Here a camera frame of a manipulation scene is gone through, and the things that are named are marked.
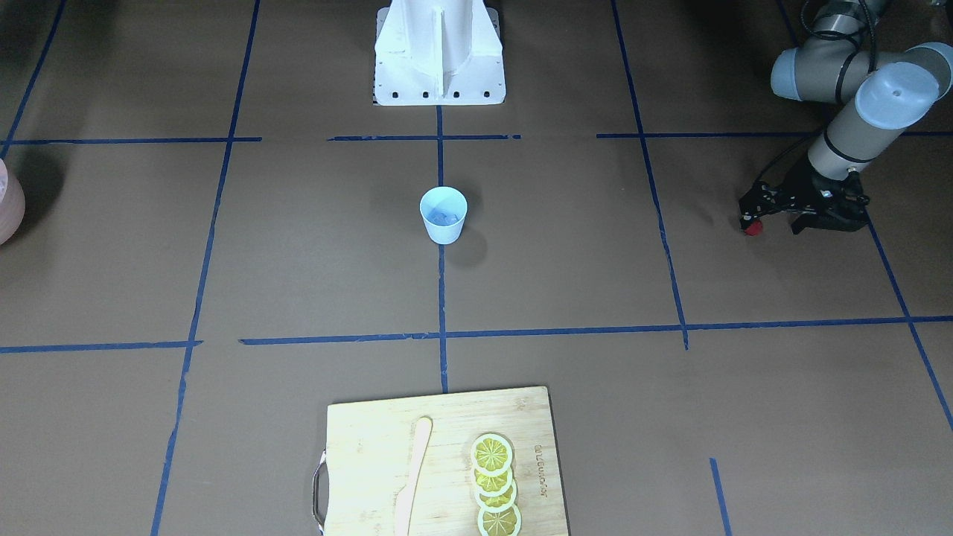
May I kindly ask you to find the red strawberry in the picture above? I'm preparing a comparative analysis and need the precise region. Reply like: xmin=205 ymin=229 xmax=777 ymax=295
xmin=742 ymin=220 xmax=765 ymax=237

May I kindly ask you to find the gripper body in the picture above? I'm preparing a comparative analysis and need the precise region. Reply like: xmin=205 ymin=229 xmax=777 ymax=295
xmin=774 ymin=160 xmax=827 ymax=216

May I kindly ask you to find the lemon slice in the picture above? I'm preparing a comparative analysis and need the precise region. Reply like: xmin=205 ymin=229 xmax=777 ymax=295
xmin=473 ymin=468 xmax=514 ymax=497
xmin=476 ymin=505 xmax=522 ymax=536
xmin=474 ymin=482 xmax=518 ymax=513
xmin=470 ymin=433 xmax=514 ymax=477

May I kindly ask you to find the bamboo cutting board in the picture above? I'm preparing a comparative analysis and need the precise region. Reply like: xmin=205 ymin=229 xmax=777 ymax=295
xmin=313 ymin=386 xmax=570 ymax=535

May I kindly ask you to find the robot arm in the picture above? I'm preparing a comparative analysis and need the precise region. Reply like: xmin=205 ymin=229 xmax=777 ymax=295
xmin=739 ymin=1 xmax=952 ymax=235

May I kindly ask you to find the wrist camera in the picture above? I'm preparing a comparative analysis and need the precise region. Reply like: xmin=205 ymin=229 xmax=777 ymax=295
xmin=791 ymin=170 xmax=870 ymax=235

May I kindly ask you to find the ice cube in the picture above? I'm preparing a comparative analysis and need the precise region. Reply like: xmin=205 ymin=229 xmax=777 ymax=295
xmin=430 ymin=211 xmax=459 ymax=227

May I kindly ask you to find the wooden knife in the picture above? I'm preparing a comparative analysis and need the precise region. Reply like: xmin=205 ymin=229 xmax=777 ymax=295
xmin=392 ymin=416 xmax=433 ymax=535

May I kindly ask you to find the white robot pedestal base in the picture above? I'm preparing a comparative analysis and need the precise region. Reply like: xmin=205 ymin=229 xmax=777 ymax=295
xmin=372 ymin=1 xmax=506 ymax=106

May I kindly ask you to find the pink bowl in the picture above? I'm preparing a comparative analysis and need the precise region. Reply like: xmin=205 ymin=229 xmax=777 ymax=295
xmin=1 ymin=159 xmax=26 ymax=245

